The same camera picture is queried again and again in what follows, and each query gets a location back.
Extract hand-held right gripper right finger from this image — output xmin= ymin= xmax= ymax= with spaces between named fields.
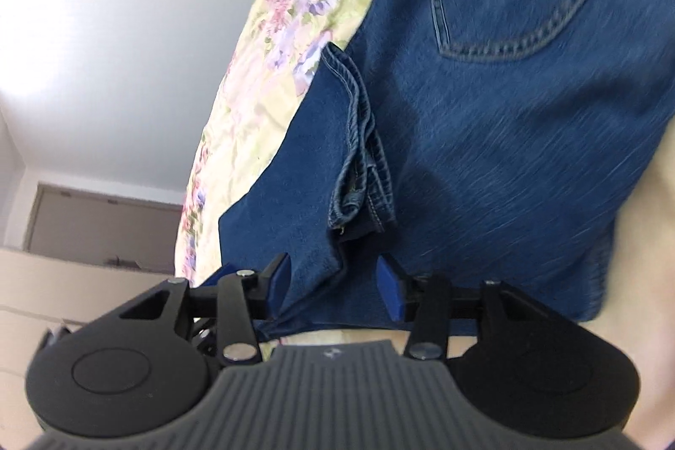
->
xmin=376 ymin=256 xmax=535 ymax=360

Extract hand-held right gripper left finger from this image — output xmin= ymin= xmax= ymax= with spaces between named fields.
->
xmin=119 ymin=252 xmax=292 ymax=364

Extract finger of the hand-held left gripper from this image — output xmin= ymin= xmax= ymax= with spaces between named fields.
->
xmin=200 ymin=264 xmax=241 ymax=291

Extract blue denim pants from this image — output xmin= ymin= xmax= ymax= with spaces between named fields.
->
xmin=218 ymin=0 xmax=675 ymax=341

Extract interior door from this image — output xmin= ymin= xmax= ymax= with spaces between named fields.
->
xmin=23 ymin=183 xmax=185 ymax=272

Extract beige wardrobe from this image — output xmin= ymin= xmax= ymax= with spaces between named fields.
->
xmin=0 ymin=245 xmax=181 ymax=435

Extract floral bed blanket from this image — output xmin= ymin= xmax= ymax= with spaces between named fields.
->
xmin=173 ymin=0 xmax=675 ymax=450

